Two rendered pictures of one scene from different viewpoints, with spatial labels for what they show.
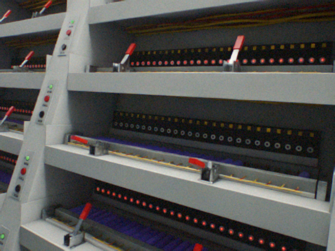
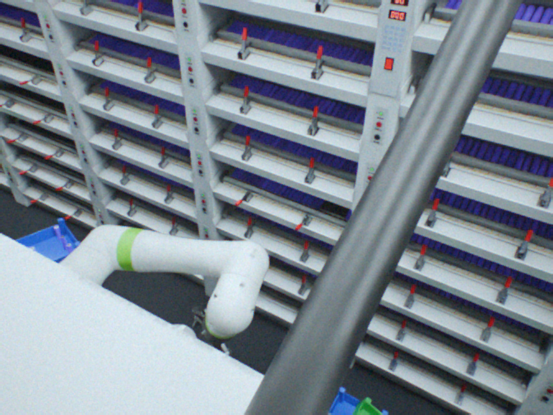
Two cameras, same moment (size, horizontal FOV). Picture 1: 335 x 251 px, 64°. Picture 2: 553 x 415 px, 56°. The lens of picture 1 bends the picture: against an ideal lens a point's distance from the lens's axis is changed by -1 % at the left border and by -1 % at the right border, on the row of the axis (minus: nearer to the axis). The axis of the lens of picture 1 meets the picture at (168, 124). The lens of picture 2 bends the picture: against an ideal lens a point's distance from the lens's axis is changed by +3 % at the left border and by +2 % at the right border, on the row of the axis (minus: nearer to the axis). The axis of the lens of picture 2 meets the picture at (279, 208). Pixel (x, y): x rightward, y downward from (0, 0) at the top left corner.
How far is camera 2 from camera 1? 157 cm
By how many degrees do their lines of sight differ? 49
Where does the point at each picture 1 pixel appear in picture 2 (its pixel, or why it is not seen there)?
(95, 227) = (255, 223)
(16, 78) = (160, 134)
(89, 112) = not seen: hidden behind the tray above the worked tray
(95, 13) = (211, 109)
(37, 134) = (202, 182)
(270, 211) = (329, 240)
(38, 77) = (183, 142)
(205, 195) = (305, 230)
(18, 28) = (132, 84)
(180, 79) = (285, 179)
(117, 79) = (247, 166)
